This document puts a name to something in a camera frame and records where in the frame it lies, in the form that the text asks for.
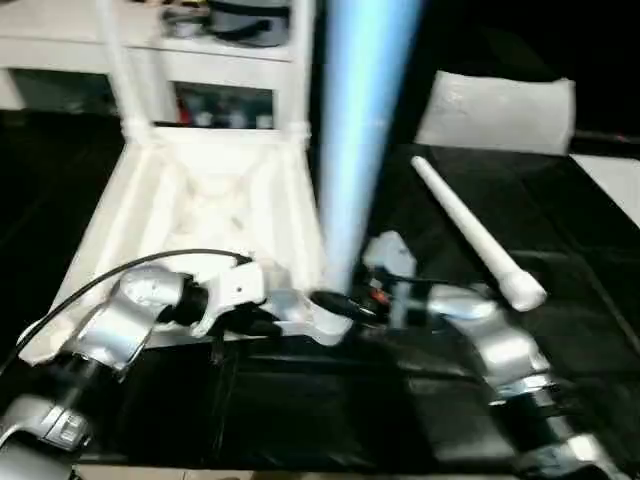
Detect white plastic table top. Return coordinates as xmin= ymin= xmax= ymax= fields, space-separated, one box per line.
xmin=16 ymin=124 xmax=357 ymax=367

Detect white plastic table leg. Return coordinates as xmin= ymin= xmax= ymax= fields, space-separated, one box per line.
xmin=314 ymin=0 xmax=427 ymax=303
xmin=409 ymin=154 xmax=550 ymax=314
xmin=96 ymin=0 xmax=153 ymax=143
xmin=286 ymin=0 xmax=317 ymax=137

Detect black work mat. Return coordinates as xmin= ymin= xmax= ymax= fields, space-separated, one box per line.
xmin=0 ymin=108 xmax=640 ymax=471

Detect white cushion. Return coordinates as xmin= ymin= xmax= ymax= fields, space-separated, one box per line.
xmin=414 ymin=68 xmax=579 ymax=157

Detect white flat board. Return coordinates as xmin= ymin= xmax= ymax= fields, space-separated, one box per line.
xmin=570 ymin=152 xmax=640 ymax=233

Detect grey clutter on cabinet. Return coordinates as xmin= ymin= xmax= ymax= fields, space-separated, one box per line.
xmin=158 ymin=0 xmax=293 ymax=47

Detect white cabinet with glass doors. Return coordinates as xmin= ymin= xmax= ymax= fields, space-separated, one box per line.
xmin=0 ymin=0 xmax=317 ymax=133

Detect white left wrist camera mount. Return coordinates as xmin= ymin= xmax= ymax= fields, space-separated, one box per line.
xmin=192 ymin=256 xmax=268 ymax=339

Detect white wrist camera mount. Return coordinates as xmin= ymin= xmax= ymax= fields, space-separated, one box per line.
xmin=192 ymin=256 xmax=268 ymax=339
xmin=360 ymin=229 xmax=418 ymax=293

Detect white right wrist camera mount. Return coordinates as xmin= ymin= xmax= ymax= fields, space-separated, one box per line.
xmin=360 ymin=229 xmax=418 ymax=293

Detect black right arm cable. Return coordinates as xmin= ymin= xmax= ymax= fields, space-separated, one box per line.
xmin=384 ymin=270 xmax=501 ymax=301

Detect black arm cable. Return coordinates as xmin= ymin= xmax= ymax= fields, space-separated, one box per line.
xmin=384 ymin=270 xmax=501 ymax=301
xmin=16 ymin=248 xmax=253 ymax=351

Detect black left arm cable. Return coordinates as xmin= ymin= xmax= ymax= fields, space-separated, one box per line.
xmin=16 ymin=248 xmax=253 ymax=351

